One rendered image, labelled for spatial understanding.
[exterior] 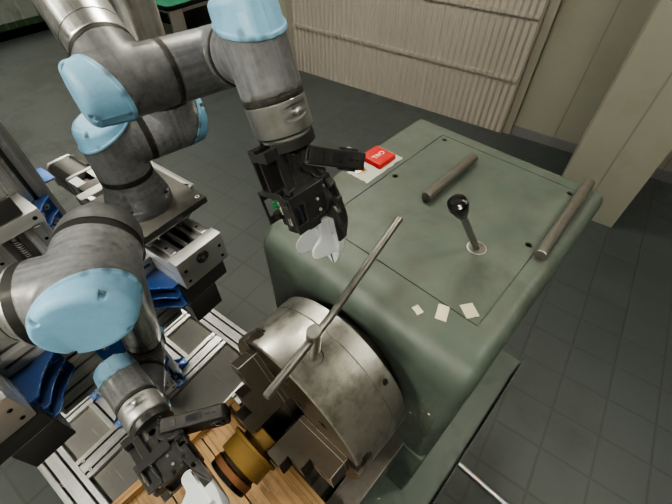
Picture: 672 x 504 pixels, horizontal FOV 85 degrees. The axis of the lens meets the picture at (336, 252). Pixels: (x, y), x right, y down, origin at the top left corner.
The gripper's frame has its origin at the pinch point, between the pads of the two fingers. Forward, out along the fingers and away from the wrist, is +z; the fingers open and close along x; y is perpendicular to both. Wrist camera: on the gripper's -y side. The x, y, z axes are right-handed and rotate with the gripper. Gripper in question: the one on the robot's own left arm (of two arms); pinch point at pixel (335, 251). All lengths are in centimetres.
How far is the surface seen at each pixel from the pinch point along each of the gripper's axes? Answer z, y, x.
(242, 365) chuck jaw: 11.5, 19.8, -6.4
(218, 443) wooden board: 39, 29, -22
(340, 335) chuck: 10.9, 6.7, 3.7
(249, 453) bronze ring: 21.8, 26.7, -1.0
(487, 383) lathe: 84, -43, 2
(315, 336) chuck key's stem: 3.2, 12.6, 7.4
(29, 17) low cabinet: -114, -103, -653
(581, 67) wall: 52, -304, -56
